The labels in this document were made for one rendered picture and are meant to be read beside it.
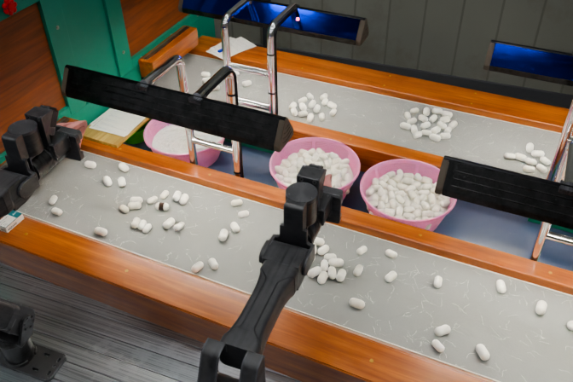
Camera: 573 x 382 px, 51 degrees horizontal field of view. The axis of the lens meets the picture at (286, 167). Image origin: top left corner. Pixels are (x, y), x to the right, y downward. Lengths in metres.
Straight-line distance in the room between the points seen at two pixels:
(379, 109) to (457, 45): 1.59
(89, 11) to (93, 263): 0.79
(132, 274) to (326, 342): 0.49
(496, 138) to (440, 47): 1.67
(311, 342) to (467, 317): 0.37
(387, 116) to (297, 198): 1.04
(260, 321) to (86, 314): 0.72
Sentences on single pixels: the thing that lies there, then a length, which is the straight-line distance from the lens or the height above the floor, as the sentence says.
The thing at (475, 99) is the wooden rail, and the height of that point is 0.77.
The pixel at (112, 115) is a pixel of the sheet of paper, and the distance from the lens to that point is 2.05.
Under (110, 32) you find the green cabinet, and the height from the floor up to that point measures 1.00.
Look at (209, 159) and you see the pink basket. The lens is 1.90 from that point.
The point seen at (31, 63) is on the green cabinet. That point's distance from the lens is 1.83.
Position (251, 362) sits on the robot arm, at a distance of 0.90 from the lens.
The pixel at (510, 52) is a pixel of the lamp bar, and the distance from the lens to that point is 1.74.
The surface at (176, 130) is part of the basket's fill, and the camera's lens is 2.01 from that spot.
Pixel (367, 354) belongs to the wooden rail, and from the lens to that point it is 1.33.
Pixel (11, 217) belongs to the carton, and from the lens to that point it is 1.74.
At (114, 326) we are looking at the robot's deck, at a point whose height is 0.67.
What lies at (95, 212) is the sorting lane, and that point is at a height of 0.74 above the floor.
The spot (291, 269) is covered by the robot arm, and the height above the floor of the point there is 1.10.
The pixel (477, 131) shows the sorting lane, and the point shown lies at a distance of 2.03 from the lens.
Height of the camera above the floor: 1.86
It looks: 38 degrees down
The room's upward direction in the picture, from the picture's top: 1 degrees counter-clockwise
